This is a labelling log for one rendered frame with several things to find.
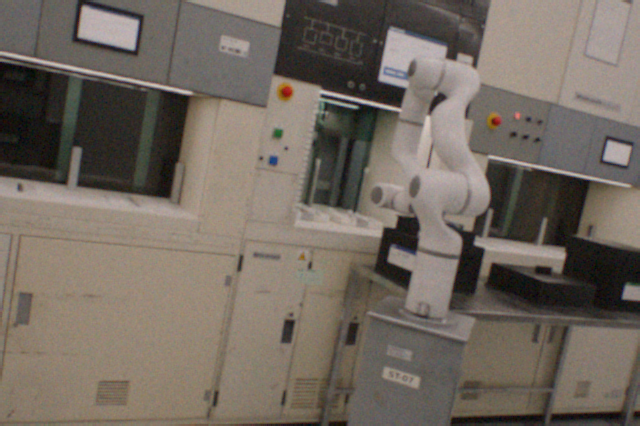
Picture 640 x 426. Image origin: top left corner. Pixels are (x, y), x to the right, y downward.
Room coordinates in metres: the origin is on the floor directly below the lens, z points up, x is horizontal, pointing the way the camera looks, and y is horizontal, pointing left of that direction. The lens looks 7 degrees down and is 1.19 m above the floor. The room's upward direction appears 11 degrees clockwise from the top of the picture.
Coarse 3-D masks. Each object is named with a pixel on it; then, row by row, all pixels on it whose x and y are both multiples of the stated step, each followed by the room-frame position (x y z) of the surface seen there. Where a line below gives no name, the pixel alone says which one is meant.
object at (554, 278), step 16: (496, 272) 2.42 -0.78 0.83; (512, 272) 2.35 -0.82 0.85; (528, 272) 2.35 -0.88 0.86; (544, 272) 2.40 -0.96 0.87; (496, 288) 2.40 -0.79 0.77; (512, 288) 2.34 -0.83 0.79; (528, 288) 2.27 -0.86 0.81; (544, 288) 2.22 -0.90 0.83; (560, 288) 2.25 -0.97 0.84; (576, 288) 2.29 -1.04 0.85; (592, 288) 2.33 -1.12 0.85; (544, 304) 2.22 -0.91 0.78; (560, 304) 2.26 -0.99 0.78; (576, 304) 2.30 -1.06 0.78
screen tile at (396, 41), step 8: (392, 40) 2.45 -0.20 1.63; (400, 40) 2.46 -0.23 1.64; (408, 40) 2.48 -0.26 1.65; (400, 48) 2.47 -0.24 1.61; (408, 48) 2.48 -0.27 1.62; (392, 56) 2.46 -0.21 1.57; (400, 56) 2.47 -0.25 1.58; (408, 56) 2.49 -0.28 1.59; (400, 64) 2.47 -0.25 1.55; (408, 64) 2.49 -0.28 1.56
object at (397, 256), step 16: (384, 240) 2.30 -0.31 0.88; (400, 240) 2.23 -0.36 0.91; (416, 240) 2.17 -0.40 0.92; (384, 256) 2.28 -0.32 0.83; (400, 256) 2.22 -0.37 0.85; (464, 256) 2.19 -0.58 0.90; (480, 256) 2.24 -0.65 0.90; (384, 272) 2.27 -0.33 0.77; (400, 272) 2.20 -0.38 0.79; (464, 272) 2.20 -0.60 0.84; (464, 288) 2.22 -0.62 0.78
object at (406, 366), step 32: (384, 320) 1.67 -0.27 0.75; (384, 352) 1.67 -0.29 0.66; (416, 352) 1.65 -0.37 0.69; (448, 352) 1.62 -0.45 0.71; (384, 384) 1.67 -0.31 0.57; (416, 384) 1.64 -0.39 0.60; (448, 384) 1.61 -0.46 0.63; (352, 416) 1.69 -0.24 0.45; (384, 416) 1.66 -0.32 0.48; (416, 416) 1.63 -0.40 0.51; (448, 416) 1.63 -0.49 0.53
